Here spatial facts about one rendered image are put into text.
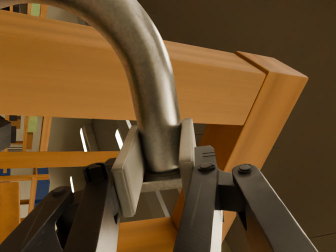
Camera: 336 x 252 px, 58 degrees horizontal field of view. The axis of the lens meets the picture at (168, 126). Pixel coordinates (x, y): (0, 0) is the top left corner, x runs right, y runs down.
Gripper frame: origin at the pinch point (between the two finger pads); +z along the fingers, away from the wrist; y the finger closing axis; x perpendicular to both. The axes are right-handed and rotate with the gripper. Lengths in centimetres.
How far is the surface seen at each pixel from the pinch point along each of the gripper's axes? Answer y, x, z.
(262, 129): 13.0, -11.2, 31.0
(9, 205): -28.5, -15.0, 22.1
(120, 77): -5.6, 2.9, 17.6
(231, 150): 7.5, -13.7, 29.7
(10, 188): -29.9, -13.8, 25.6
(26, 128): -443, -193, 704
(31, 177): -287, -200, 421
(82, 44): -8.4, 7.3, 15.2
